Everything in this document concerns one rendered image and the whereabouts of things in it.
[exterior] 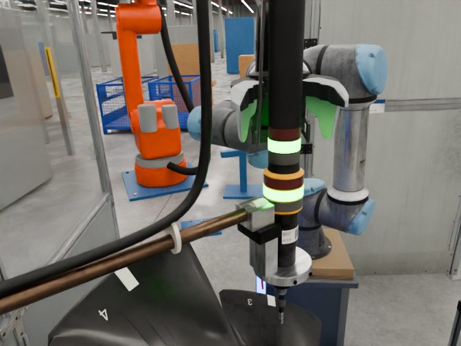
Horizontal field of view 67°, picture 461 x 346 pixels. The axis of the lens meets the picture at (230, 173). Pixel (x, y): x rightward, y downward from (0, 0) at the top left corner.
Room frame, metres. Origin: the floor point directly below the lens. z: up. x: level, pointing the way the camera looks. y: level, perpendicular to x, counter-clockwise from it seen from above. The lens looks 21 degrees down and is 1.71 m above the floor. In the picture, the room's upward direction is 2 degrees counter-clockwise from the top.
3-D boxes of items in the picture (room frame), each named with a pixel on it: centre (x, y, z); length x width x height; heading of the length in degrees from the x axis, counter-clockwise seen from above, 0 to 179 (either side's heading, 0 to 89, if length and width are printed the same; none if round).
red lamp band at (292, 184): (0.35, -0.06, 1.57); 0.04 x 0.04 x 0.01
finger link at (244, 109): (0.36, -0.02, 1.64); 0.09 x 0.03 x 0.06; 156
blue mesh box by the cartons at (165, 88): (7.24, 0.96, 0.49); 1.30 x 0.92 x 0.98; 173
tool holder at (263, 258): (0.34, -0.05, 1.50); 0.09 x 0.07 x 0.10; 124
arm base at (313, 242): (1.03, -0.24, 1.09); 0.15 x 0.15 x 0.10
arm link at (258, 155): (0.63, -0.06, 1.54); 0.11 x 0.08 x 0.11; 50
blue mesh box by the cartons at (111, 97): (7.32, 1.98, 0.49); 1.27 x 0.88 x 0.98; 173
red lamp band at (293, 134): (0.35, -0.06, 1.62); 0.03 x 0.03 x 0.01
